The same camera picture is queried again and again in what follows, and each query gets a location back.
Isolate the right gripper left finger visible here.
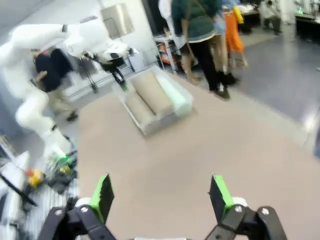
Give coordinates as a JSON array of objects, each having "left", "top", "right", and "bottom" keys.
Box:
[{"left": 36, "top": 172, "right": 118, "bottom": 240}]

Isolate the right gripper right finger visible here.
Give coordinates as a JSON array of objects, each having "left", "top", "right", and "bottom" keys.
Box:
[{"left": 202, "top": 172, "right": 288, "bottom": 240}]

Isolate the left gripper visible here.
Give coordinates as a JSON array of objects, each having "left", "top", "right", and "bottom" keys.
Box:
[{"left": 99, "top": 58, "right": 130, "bottom": 93}]

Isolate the tall beige cup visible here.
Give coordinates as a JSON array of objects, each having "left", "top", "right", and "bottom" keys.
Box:
[
  {"left": 131, "top": 72, "right": 175, "bottom": 116},
  {"left": 124, "top": 91, "right": 157, "bottom": 126}
]

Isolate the white perforated plastic basket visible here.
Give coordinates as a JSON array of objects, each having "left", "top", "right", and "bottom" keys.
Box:
[{"left": 111, "top": 65, "right": 195, "bottom": 137}]

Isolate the white table with orange item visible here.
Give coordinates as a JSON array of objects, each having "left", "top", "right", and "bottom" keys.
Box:
[{"left": 152, "top": 34, "right": 182, "bottom": 72}]

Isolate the person in khaki trousers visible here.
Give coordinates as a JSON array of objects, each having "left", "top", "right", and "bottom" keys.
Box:
[{"left": 31, "top": 48, "right": 80, "bottom": 122}]

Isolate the yellow emergency stop button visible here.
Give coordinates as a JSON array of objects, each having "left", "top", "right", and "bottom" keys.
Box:
[{"left": 26, "top": 167, "right": 46, "bottom": 188}]

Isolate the black tripod pole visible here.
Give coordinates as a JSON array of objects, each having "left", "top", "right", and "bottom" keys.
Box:
[{"left": 0, "top": 172, "right": 38, "bottom": 207}]

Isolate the mannequin in green jacket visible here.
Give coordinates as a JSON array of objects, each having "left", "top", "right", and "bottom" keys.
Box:
[{"left": 171, "top": 0, "right": 241, "bottom": 101}]

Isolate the mannequin in orange clothes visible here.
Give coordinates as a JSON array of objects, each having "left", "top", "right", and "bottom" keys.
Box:
[{"left": 222, "top": 0, "right": 250, "bottom": 68}]

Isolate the seated person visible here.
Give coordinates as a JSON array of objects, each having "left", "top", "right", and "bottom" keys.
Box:
[{"left": 258, "top": 0, "right": 283, "bottom": 36}]

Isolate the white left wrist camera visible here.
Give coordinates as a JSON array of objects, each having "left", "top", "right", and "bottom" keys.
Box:
[{"left": 103, "top": 44, "right": 126, "bottom": 61}]

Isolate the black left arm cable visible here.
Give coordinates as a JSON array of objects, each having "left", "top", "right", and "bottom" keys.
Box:
[{"left": 84, "top": 53, "right": 106, "bottom": 66}]

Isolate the black cable with yellow label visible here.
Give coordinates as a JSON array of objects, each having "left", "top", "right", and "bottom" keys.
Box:
[{"left": 48, "top": 152, "right": 78, "bottom": 193}]

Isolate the grey metal wall panel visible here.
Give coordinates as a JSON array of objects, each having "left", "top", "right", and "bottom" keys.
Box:
[{"left": 101, "top": 3, "right": 136, "bottom": 38}]

